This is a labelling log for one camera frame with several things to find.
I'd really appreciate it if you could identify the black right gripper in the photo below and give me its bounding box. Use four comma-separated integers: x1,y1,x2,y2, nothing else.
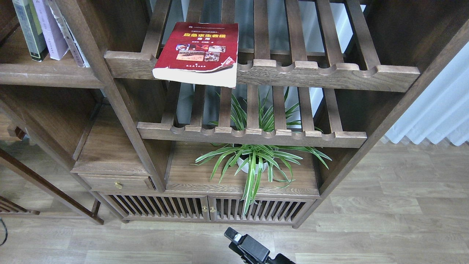
224,227,295,264

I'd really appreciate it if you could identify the pale purple book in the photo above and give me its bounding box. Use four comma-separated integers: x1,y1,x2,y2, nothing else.
33,0,69,61

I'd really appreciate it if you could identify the green and black book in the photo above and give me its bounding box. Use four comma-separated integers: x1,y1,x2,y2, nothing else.
12,0,48,62

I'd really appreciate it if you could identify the white plant pot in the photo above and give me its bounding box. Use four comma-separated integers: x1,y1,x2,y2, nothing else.
237,154,269,174

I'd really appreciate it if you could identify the green spider plant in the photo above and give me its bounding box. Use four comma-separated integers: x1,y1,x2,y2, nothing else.
192,87,332,215

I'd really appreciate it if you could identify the brass drawer knob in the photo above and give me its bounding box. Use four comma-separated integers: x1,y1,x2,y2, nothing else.
114,181,123,189

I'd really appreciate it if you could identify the red cover book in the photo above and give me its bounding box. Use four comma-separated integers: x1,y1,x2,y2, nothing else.
152,22,239,88

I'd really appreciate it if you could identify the dark wooden bookshelf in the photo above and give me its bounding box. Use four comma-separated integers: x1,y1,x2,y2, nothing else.
1,0,468,228

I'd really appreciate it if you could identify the white curtain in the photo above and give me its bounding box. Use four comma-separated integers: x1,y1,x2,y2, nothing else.
385,44,469,146

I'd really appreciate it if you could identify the worn white standing book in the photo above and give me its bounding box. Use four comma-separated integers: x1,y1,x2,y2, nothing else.
47,0,90,67

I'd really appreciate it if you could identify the wooden chair frame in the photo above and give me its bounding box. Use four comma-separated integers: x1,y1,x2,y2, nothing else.
0,149,104,225

